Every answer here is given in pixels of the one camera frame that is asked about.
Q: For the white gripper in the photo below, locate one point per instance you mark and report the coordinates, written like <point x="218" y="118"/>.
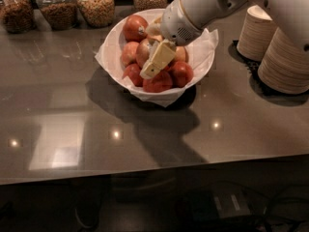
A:
<point x="175" y="23"/>

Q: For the large yellow-red apple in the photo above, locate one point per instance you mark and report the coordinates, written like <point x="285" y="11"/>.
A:
<point x="143" y="52"/>

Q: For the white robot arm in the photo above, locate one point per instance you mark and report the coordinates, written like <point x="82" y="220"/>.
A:
<point x="289" y="15"/>

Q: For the small yellow apple behind centre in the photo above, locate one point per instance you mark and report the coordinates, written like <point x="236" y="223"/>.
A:
<point x="153" y="38"/>

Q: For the red apple back left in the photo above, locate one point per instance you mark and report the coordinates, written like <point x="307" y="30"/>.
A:
<point x="134" y="29"/>

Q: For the red apple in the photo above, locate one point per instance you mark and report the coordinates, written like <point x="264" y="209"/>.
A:
<point x="134" y="29"/>
<point x="159" y="83"/>
<point x="129" y="53"/>
<point x="132" y="71"/>
<point x="181" y="73"/>

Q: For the yellow-red apple right middle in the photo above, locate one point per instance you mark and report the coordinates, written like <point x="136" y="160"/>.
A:
<point x="181" y="54"/>

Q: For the red apple left middle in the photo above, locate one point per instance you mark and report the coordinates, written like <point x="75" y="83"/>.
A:
<point x="129" y="53"/>

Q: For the red apple front left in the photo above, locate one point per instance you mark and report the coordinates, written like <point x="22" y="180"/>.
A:
<point x="132" y="71"/>

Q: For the red apple front right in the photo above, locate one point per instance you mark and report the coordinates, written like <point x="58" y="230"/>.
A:
<point x="181" y="73"/>

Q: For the red apple front centre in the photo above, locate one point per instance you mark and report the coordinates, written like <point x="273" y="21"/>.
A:
<point x="159" y="83"/>

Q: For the white bowl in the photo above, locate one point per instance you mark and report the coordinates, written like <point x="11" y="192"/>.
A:
<point x="202" y="49"/>

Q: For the paper bowl stack back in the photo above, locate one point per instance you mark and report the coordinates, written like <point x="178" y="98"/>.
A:
<point x="256" y="34"/>

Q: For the paper bowl stack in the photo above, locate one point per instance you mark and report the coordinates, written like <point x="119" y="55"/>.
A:
<point x="256" y="34"/>
<point x="284" y="67"/>

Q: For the paper bowl stack front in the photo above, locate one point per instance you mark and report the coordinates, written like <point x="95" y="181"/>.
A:
<point x="284" y="67"/>

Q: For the white paper liner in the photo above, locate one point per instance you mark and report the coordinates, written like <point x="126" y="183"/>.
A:
<point x="206" y="52"/>

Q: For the glass jar light cereal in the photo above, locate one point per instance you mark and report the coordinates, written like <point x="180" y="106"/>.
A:
<point x="97" y="13"/>

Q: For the glass jar brown cereal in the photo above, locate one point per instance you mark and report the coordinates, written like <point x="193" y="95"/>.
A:
<point x="60" y="14"/>

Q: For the black tray under stacks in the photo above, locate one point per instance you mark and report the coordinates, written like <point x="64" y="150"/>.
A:
<point x="260" y="88"/>

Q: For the glass jar dark cereal far-left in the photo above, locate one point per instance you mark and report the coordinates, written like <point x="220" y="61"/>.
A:
<point x="17" y="16"/>

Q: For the dark box under table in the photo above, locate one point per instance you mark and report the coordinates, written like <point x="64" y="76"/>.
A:
<point x="208" y="206"/>

